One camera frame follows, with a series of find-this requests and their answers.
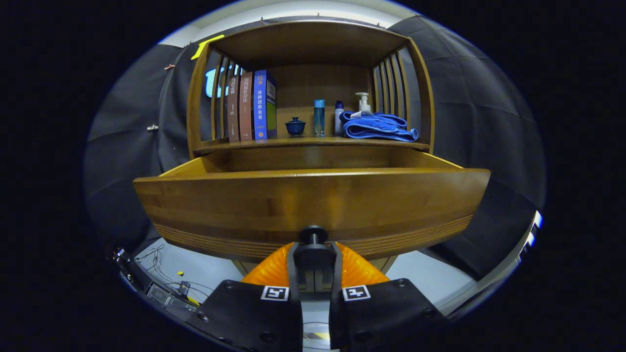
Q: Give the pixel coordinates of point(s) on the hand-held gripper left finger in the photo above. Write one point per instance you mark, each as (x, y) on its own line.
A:
(259, 318)

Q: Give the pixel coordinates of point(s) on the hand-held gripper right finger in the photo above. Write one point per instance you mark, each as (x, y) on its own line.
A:
(381, 313)

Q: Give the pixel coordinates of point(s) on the black drawer knob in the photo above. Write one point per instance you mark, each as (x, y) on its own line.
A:
(313, 233)

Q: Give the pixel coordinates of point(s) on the wooden drawer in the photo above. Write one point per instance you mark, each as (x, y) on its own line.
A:
(313, 200)

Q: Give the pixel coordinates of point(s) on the wooden countertop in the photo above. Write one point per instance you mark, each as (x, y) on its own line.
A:
(303, 142)

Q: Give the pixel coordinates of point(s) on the yellow tape piece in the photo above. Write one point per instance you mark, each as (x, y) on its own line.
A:
(321, 336)

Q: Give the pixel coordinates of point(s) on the black electronics box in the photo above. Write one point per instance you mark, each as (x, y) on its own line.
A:
(159, 294)

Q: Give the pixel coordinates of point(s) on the folded blue towel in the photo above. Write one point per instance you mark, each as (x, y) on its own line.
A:
(376, 127)

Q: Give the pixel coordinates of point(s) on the blue lidded teacup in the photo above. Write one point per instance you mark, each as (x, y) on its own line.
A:
(295, 126)

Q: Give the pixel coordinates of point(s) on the white bottle blue cap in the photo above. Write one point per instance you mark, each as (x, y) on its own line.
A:
(339, 117)

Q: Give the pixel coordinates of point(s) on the teal clear bottle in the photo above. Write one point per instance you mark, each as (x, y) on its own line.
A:
(319, 117)

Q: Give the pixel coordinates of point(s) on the thick blue book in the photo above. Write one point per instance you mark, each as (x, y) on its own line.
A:
(261, 107)

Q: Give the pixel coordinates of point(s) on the reddish brown book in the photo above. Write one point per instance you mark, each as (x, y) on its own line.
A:
(246, 107)

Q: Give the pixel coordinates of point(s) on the white pump bottle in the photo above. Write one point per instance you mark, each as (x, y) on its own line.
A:
(363, 102)

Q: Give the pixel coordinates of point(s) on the dark brown book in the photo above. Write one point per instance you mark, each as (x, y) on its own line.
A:
(234, 107)

